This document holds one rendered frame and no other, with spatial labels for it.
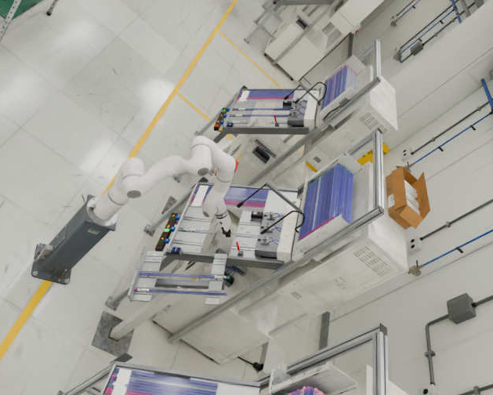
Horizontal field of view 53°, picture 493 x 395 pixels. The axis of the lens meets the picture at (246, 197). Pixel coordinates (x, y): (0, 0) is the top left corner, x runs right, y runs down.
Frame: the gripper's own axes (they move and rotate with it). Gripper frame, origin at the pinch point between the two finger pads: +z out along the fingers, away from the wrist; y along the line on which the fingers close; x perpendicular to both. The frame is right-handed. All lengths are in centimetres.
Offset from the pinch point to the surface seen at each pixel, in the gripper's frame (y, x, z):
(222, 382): -98, -20, 4
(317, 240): -22, -59, -12
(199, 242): -9.5, 15.8, -1.9
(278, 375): -100, -49, -7
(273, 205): 30.8, -22.8, 5.0
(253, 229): 6.6, -14.4, 3.5
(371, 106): 124, -86, -9
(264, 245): -12.9, -25.9, -0.5
